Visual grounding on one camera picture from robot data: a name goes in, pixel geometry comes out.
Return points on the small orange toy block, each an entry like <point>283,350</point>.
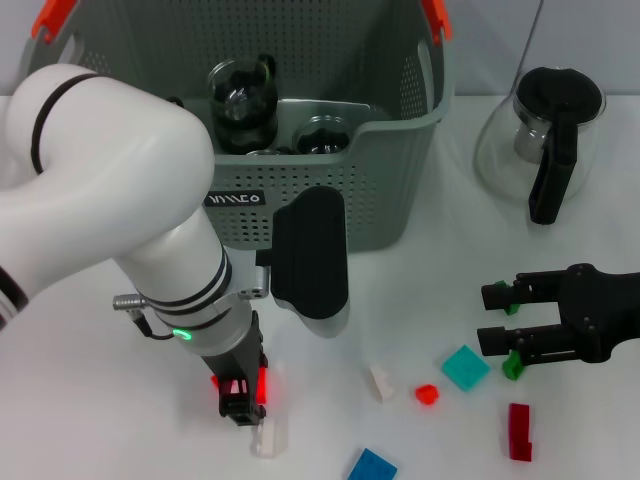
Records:
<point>426,395</point>

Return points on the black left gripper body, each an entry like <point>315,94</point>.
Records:
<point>240,365</point>

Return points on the clear white toy block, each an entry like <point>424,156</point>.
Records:
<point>267,442</point>

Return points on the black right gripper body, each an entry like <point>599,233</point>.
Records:
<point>600,310</point>

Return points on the grey perforated storage basket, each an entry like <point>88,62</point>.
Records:
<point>380,190</point>

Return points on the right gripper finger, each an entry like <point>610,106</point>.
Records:
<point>500,296</point>
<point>500,341</point>

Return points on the blue flat toy block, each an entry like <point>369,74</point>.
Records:
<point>372,467</point>

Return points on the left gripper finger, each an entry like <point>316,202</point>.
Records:
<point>236,410</point>
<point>259,412</point>

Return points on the glass teacup with black sleeve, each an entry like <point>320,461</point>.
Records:
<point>265,152</point>
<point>322,137</point>
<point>245,115</point>

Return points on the small red toy block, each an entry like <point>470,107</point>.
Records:
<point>215,381</point>

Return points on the white stepped toy block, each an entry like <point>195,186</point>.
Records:
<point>382,384</point>

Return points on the tall red toy block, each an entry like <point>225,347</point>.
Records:
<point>263,385</point>

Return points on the left wrist camera housing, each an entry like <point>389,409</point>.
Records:
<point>310,260</point>

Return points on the dark red long block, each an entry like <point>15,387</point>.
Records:
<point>520,432</point>

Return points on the teal flat toy block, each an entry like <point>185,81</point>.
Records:
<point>466,369</point>

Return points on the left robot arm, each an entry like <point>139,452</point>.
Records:
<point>110,190</point>

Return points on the green toy block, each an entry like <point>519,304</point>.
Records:
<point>512,310</point>
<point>511,371</point>

